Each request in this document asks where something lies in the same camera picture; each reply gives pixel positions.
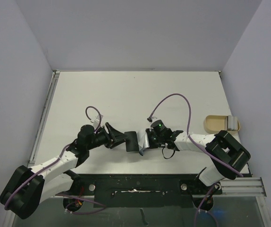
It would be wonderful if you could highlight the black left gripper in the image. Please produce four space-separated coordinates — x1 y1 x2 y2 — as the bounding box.
87 122 128 150

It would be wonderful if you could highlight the black leather card holder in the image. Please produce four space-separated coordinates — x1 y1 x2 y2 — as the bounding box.
124 130 149 156

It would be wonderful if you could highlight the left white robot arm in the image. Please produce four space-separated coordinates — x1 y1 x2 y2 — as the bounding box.
0 123 127 219

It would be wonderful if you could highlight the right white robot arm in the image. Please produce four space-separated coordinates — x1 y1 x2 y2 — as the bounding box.
138 120 251 193

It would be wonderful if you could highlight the beige card tray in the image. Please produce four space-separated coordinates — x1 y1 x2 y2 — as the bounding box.
203 115 240 134

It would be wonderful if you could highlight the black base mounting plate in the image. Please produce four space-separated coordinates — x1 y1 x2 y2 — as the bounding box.
62 174 222 208

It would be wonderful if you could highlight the black looped wrist cable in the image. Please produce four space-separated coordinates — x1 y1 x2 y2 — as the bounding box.
161 146 176 159

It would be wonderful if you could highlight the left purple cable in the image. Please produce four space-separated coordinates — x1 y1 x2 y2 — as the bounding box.
4 106 108 215

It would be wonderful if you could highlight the purple cable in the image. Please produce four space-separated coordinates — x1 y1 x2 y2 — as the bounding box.
146 94 244 178
4 106 108 215

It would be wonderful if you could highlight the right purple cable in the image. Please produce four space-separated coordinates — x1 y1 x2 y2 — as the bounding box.
146 94 244 178

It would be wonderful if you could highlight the left aluminium rail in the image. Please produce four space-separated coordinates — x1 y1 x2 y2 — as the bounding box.
28 70 60 166

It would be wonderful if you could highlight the aluminium rail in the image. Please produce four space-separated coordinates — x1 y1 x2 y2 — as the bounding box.
28 70 60 166
220 177 267 197

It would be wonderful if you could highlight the right aluminium rail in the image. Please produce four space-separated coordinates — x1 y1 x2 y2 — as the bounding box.
220 177 267 197

